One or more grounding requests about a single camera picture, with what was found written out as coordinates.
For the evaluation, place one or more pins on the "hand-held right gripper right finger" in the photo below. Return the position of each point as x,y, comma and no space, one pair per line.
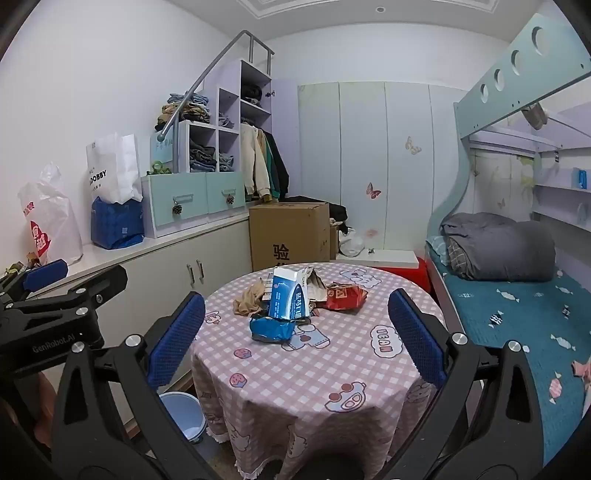
415,337

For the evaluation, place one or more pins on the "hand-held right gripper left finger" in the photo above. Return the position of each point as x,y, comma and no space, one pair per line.
175,341

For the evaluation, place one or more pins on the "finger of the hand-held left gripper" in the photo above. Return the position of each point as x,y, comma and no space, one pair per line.
44,275
99,284

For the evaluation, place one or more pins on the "light blue plastic bin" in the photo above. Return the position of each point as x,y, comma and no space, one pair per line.
182,415

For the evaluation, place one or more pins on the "red paper bag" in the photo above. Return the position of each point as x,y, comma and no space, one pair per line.
344,297

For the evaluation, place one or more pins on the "beige stocking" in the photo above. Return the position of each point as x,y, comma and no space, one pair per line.
247,300

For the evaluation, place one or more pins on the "blue snack wrapper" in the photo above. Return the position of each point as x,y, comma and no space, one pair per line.
272,328

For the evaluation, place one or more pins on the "blue and white carton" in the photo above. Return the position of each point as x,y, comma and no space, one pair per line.
286,295

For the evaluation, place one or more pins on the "person's left forearm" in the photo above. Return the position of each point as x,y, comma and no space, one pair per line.
46,401

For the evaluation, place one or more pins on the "white low cabinet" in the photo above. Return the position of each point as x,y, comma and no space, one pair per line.
152,277

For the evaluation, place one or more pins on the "white red printed plastic bag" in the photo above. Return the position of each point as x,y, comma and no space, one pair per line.
51,217

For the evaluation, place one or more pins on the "blue plastic package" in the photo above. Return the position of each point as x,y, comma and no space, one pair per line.
115,224

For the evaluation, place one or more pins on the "red plastic stool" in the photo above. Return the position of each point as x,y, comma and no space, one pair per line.
406,273

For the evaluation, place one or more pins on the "blue checked pillow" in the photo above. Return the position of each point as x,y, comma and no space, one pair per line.
436,249

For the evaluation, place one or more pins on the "teal candy print bed sheet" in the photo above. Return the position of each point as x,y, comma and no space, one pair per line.
508,314

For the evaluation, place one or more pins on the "teal drawer unit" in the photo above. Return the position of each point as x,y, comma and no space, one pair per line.
184,196

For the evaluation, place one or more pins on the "white paper bag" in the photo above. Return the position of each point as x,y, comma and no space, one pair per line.
113,161

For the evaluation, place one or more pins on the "grey quilt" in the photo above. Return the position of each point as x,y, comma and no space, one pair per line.
498,244

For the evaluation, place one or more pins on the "small green object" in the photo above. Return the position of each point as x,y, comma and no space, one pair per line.
160,167

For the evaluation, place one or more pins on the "black cloth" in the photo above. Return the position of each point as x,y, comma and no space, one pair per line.
334,211

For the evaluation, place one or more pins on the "pink butterfly sticker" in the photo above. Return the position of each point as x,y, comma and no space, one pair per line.
373,190

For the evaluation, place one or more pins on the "large cardboard box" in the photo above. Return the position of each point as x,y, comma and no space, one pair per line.
286,230

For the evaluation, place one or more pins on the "folded dark clothes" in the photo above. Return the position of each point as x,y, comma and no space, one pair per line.
203,157

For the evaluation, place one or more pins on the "folded khaki clothes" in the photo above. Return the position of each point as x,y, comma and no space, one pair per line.
184,115

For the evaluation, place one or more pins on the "beige butterfly sticker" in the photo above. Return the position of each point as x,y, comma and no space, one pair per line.
413,145

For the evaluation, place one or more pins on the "cream jacket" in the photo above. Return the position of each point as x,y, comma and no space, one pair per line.
251,161

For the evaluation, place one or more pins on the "green jacket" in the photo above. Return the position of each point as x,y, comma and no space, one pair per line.
272,166

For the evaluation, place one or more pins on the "black jacket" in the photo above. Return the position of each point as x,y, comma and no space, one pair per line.
280,170

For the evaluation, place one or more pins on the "folded blue jeans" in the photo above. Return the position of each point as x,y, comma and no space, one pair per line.
189,99

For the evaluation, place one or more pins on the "white wardrobe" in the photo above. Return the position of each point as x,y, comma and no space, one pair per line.
360,138

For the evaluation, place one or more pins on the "white cubby shelf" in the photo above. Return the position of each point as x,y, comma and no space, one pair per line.
229,97

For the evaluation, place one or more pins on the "small blue box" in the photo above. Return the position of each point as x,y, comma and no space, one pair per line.
581,179

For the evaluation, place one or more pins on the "grey metal handrail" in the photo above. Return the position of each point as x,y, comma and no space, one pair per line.
203,76

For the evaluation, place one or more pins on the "teal bunk bed frame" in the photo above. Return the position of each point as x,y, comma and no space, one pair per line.
508,78

